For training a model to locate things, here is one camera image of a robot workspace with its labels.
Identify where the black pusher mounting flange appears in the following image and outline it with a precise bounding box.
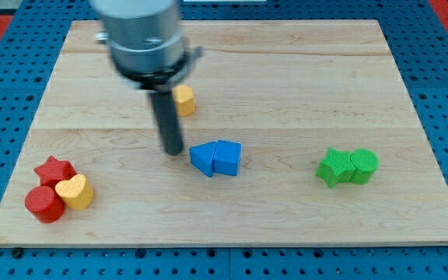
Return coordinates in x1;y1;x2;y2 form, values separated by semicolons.
114;46;203;92

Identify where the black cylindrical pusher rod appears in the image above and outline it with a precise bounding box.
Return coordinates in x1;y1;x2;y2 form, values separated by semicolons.
149;91;184;156

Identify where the yellow hexagon block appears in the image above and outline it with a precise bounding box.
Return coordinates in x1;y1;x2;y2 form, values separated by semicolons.
173;85;195;117

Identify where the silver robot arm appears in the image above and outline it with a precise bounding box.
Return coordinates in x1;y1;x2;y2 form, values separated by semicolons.
89;0;203;156

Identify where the wooden board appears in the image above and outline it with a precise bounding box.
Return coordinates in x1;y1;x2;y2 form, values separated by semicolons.
0;20;448;248

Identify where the blue triangle block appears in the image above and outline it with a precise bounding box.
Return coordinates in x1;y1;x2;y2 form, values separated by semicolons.
189;142;217;177

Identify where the yellow heart block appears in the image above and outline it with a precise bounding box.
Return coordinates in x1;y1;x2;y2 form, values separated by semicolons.
55;174;94;210

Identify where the red star block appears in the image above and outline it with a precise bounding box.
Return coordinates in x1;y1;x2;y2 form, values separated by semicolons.
33;156;77;188

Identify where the red cylinder block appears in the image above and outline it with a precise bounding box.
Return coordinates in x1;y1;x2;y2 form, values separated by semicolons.
24;186;65;223

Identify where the green star block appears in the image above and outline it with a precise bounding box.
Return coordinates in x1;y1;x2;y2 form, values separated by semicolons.
316;148;355;188

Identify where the green cylinder block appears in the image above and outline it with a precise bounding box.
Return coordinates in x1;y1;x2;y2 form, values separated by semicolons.
350;149;379;184

